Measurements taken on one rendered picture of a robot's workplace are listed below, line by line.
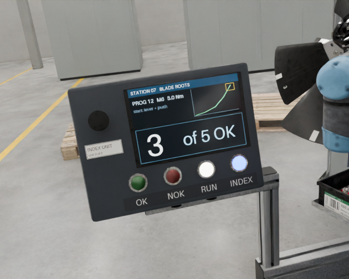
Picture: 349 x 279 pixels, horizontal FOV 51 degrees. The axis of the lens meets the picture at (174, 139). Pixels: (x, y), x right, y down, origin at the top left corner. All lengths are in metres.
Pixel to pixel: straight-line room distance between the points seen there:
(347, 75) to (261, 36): 5.94
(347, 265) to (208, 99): 0.47
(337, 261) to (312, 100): 0.52
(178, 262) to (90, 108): 1.71
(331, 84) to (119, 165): 0.43
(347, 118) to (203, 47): 5.78
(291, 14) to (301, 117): 5.66
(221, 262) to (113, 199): 1.63
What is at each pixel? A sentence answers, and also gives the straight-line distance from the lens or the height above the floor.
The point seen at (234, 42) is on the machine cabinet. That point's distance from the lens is 6.57.
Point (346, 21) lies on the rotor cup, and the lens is 1.27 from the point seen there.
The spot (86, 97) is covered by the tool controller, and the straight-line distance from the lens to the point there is 0.52.
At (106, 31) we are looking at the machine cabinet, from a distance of 8.07.
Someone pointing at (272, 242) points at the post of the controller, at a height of 0.91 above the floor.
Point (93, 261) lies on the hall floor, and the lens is 2.29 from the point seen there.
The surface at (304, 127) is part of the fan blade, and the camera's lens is 1.15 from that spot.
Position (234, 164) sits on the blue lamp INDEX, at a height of 1.12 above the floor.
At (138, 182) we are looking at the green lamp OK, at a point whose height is 1.12.
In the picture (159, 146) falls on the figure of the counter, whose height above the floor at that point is 1.16.
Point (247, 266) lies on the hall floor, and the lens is 2.09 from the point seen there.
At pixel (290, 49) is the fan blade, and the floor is 1.14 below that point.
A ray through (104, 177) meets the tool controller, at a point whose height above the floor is 1.13.
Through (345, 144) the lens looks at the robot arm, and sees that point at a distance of 0.81.
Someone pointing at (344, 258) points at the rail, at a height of 0.83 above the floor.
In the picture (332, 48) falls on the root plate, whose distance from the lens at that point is 1.32.
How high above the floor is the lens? 1.35
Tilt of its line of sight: 21 degrees down
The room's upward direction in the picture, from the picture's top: 7 degrees counter-clockwise
